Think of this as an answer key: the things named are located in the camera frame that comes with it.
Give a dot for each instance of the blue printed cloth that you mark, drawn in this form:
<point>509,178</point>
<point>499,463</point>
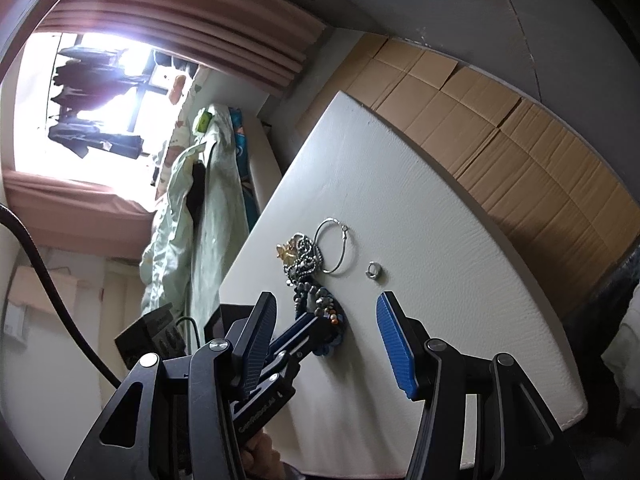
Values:
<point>242,160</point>

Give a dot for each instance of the white cloth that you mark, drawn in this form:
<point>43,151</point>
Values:
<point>625,350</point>

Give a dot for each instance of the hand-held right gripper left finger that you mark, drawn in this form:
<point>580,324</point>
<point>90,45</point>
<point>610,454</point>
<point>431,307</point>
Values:
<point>260,336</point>

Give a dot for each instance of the pink curtain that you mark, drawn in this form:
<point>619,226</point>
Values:
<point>200,35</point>
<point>75,200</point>

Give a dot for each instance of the small green object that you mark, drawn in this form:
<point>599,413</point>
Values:
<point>203,122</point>

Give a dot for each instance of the white wall switch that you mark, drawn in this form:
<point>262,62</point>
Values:
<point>12,321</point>

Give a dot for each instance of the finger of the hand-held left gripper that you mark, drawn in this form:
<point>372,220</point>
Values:
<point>300,331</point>
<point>280,367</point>

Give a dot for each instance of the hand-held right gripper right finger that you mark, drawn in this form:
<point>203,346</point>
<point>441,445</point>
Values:
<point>394,345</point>

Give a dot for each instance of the dark grey cloth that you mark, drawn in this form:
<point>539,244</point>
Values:
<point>617,285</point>

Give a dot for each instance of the amber gold pendant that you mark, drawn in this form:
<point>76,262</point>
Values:
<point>286,254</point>

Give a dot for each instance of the person's left hand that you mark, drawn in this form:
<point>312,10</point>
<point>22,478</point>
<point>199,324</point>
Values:
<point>264,457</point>

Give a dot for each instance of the printed floral pillow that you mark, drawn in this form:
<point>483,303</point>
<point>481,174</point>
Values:
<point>180,125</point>

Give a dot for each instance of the dark hanging clothes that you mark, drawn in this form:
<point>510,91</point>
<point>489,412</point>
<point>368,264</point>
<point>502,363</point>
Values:
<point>85,105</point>

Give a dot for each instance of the pale green blanket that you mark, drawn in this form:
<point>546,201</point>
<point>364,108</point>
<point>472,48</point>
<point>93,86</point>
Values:
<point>215,200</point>

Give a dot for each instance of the silver hoop bangle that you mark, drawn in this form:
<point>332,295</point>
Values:
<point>345,252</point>

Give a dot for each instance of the flattened cardboard sheets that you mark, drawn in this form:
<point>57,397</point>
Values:
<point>500,150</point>

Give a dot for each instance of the black power adapter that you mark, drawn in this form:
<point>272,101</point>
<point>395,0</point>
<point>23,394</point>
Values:
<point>155,335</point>

